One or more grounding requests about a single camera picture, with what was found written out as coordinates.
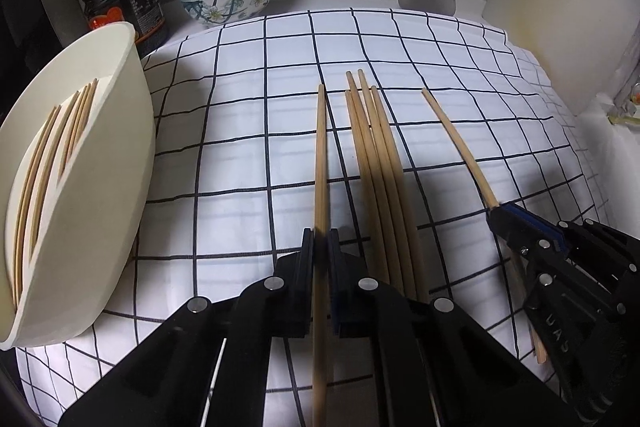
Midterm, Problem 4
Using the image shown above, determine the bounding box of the clear plastic bag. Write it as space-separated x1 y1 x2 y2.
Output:
607 52 640 128

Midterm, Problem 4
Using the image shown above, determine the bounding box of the cream cutting board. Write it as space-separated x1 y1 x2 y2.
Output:
481 0 633 116

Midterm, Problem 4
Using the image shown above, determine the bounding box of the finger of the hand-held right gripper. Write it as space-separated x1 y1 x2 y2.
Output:
499 202 572 254
486 209 562 259

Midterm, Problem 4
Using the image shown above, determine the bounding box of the white black checkered cloth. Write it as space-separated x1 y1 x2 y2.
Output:
15 8 611 427

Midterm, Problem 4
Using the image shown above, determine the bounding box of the bunch of wooden chopsticks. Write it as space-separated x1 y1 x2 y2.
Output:
345 69 431 305
11 78 98 308

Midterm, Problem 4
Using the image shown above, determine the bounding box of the white plastic basin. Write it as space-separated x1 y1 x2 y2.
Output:
0 21 156 352

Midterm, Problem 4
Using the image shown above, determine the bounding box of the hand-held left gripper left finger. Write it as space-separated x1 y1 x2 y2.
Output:
57 228 317 427

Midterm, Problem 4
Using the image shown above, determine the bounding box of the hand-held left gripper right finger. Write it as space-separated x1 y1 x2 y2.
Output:
326 228 571 427

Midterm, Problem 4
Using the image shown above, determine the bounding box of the wooden chopstick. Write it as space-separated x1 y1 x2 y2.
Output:
421 88 548 364
312 83 332 427

